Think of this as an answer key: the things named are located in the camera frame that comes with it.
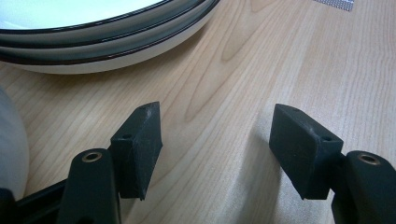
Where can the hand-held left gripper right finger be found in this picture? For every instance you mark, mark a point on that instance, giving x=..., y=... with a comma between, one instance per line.
x=299, y=149

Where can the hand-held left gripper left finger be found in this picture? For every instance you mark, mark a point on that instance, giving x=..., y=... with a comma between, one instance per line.
x=140, y=155

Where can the white plate with dark rim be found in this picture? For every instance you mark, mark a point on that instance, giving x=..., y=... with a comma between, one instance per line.
x=62, y=12
x=124, y=60

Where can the white bowl with dark rim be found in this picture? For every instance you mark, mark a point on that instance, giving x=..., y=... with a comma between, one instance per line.
x=12, y=140

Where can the grey striped placemat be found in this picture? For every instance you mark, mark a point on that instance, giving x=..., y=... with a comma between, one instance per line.
x=336, y=3

